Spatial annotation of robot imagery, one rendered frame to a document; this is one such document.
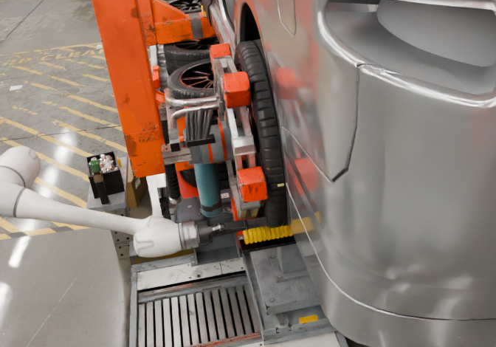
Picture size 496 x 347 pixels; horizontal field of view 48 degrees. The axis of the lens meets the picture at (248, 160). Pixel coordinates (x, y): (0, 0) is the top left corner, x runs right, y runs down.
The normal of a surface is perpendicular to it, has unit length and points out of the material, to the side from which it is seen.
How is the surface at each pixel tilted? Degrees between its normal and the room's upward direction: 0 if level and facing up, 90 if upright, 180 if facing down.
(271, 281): 0
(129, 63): 90
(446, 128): 88
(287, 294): 0
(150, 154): 90
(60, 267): 0
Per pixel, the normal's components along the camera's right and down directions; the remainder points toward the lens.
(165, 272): -0.10, -0.86
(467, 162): -0.23, 0.48
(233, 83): 0.01, -0.44
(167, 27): 0.17, 0.47
